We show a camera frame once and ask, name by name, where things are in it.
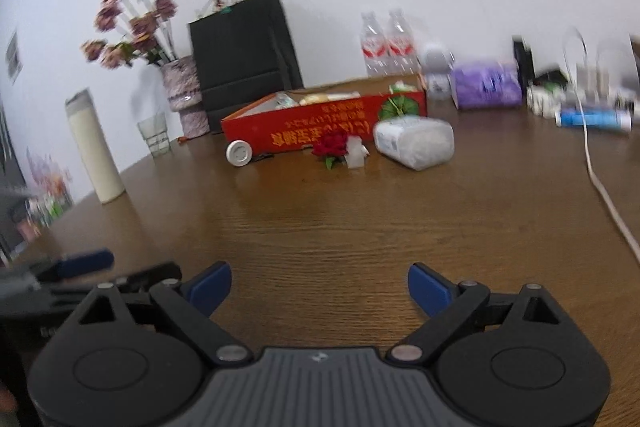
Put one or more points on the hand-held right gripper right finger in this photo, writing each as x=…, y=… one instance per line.
x=430, y=289

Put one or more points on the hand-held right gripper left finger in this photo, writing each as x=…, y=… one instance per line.
x=212, y=287

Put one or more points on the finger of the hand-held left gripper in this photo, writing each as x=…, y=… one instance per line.
x=145, y=274
x=85, y=261

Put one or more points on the white round device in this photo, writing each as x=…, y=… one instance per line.
x=239, y=153

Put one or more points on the white plastic canister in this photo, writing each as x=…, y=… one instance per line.
x=415, y=142

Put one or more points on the small white plastic object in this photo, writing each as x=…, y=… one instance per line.
x=356, y=153

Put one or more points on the red artificial rose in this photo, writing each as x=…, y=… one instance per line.
x=330, y=146

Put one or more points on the red cardboard box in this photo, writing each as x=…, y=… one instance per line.
x=310, y=127

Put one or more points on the iridescent sheer fabric bundle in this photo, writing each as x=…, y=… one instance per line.
x=282, y=100

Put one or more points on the white tissue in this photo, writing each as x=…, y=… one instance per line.
x=401, y=86

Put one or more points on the yellow and white plush toy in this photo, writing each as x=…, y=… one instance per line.
x=322, y=97

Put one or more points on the colourful floral decoration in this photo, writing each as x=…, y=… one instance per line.
x=50, y=187

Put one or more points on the cream thermos bottle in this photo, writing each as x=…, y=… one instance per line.
x=97, y=147

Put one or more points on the clear drinking glass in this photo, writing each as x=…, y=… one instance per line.
x=156, y=137

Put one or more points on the mottled pink vase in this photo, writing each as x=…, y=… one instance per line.
x=185, y=97

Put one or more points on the purple tissue pack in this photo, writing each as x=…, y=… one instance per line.
x=487, y=84

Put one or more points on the white robot speaker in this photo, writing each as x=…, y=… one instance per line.
x=437, y=72

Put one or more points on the white plastic gadget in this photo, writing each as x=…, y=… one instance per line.
x=545, y=102

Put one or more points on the black paper bag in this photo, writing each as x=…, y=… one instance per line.
x=240, y=57

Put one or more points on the blue tube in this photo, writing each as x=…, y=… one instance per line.
x=595, y=118

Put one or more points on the dried pink flowers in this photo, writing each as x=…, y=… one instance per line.
x=135, y=24

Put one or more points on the dark pouch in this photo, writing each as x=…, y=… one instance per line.
x=550, y=78

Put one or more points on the black rectangular device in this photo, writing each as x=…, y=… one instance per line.
x=522, y=64

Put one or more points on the clear water bottle red label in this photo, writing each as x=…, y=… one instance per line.
x=402, y=44
x=375, y=47

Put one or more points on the white charger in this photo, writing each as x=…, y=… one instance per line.
x=595, y=82

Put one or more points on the brown cardboard piece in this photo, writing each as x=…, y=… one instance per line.
x=636, y=49

